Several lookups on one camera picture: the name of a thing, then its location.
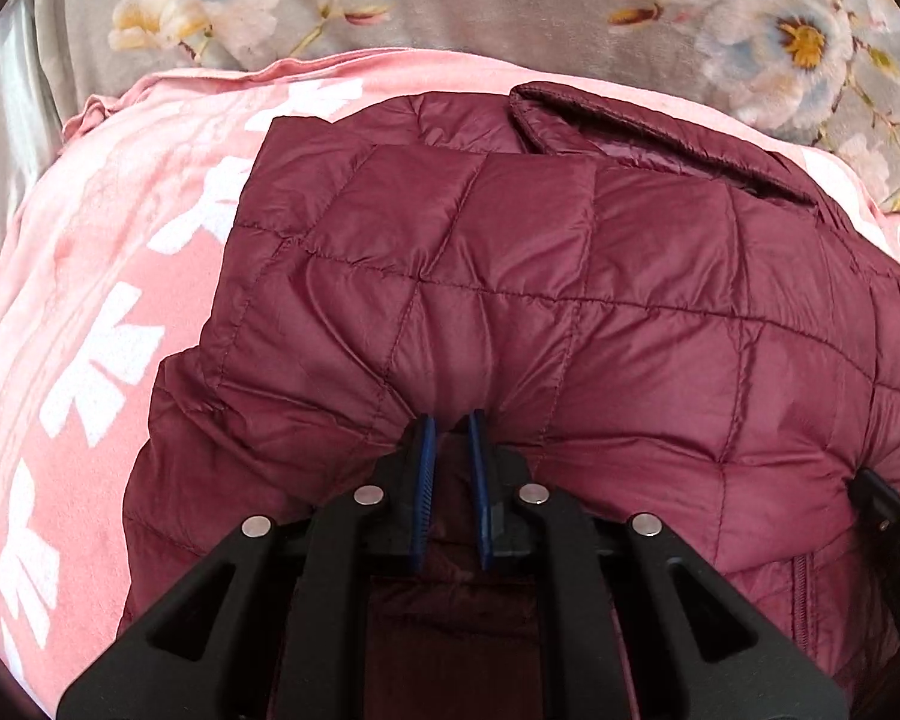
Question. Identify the light grey cloth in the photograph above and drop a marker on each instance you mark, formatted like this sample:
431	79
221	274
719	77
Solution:
4	135

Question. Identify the pink blanket with white print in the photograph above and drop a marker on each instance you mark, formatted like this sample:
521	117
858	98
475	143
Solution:
105	300

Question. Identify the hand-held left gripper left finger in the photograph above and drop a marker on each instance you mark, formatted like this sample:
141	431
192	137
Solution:
424	465

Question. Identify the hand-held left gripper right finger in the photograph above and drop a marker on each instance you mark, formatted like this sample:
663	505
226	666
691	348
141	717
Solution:
481	480

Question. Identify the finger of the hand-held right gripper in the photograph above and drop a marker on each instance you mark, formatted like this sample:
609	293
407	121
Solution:
896	532

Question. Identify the grey floral bedsheet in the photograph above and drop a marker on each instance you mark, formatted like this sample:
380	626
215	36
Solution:
457	0

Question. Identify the maroon quilted jacket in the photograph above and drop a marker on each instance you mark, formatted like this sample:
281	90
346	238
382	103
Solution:
570	300

